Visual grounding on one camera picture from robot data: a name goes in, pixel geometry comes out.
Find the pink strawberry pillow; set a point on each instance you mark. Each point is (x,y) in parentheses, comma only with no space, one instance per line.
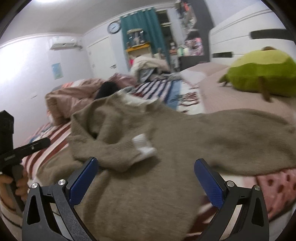
(278,190)

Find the small wall poster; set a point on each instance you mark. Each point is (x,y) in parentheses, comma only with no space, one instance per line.
(57,71)

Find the pile of clothes on chair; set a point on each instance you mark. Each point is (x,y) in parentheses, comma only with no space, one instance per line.
(143,67)

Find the green avocado plush toy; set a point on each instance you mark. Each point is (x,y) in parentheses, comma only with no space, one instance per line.
(268,71)

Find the brown knitted sweater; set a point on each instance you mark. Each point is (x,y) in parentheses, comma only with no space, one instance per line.
(146,188)

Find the white wall air conditioner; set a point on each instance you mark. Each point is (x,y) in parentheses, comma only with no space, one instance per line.
(64,42)

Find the pink ribbed bed cover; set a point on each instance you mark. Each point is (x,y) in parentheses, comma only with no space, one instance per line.
(201,93)

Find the teal curtain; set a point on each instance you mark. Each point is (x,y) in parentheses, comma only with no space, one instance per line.
(147,20)

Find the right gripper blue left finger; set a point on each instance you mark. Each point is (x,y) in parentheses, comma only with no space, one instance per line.
(39,222)

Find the black cluttered shelf unit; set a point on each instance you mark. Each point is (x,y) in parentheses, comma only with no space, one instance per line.
(195,22)

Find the round wall clock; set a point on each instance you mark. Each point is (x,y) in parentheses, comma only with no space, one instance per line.
(114,27)

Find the black garment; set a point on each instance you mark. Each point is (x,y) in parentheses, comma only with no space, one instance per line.
(107,88)

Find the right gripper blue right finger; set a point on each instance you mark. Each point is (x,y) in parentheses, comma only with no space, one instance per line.
(252,221)

